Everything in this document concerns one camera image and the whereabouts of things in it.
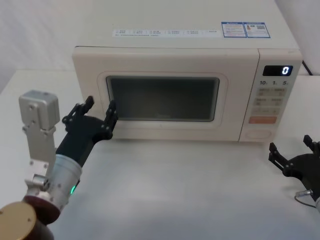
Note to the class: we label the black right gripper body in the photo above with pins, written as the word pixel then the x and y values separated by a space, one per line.
pixel 306 167

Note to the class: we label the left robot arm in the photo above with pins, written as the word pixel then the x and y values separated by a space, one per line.
pixel 62 172

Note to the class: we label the cream microwave oven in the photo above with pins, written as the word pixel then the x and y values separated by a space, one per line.
pixel 175 57

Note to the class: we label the white table cloth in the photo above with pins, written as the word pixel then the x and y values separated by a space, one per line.
pixel 175 187

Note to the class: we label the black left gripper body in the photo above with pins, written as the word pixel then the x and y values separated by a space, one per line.
pixel 85 130

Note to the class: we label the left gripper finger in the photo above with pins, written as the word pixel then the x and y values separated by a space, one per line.
pixel 111 116
pixel 80 107

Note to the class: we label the white curtain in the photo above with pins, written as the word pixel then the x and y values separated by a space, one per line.
pixel 37 37

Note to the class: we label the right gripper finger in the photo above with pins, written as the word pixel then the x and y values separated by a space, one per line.
pixel 313 146
pixel 278 157

